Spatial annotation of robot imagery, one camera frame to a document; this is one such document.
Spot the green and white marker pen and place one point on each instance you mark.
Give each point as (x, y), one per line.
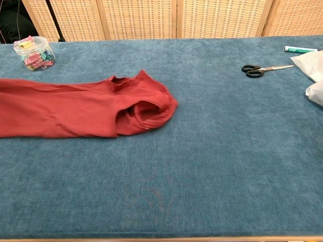
(297, 50)

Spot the yellow binder clip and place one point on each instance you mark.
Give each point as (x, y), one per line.
(25, 45)

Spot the black tripod stand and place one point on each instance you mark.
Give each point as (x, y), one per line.
(54, 20)

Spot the person in dark trousers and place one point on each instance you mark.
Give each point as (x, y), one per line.
(10, 15)

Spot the red t-shirt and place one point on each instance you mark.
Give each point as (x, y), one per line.
(75, 113)

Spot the white plastic bag with label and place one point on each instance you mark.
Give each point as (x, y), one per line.
(310, 65)

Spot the woven wooden folding screen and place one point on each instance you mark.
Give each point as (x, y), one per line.
(138, 17)

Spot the clear jar of binder clips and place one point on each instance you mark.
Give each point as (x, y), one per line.
(38, 55)

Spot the blue carpet table mat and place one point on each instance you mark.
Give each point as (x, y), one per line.
(202, 164)

